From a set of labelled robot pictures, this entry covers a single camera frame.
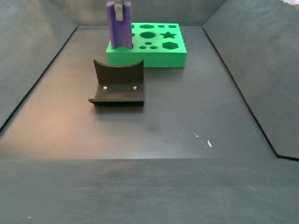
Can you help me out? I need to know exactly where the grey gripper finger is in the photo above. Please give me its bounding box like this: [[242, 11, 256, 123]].
[[115, 0, 124, 21]]

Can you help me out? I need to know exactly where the purple arch object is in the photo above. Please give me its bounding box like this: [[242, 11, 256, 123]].
[[107, 0, 134, 49]]

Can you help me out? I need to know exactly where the green shape sorter block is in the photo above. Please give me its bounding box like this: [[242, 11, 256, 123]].
[[107, 23, 187, 68]]

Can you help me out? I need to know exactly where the black curved holder stand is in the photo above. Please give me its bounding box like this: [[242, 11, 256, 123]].
[[88, 60, 146, 105]]

